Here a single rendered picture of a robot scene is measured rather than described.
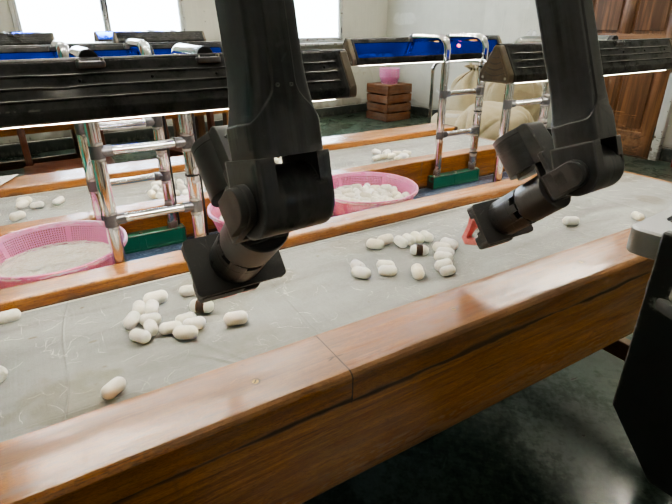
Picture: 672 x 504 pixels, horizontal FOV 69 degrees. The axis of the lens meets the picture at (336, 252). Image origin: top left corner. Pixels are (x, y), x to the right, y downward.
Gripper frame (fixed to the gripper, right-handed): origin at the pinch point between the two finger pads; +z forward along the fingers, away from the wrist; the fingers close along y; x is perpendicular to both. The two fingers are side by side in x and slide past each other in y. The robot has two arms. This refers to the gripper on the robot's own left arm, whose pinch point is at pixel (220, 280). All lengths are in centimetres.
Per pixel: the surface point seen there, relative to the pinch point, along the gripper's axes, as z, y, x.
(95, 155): 18.9, 8.1, -29.5
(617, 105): 192, -461, -108
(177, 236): 54, -8, -25
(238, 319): 11.2, -3.7, 3.9
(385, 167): 51, -71, -32
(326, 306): 10.8, -17.7, 6.1
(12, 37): 224, 13, -223
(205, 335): 12.5, 1.2, 4.6
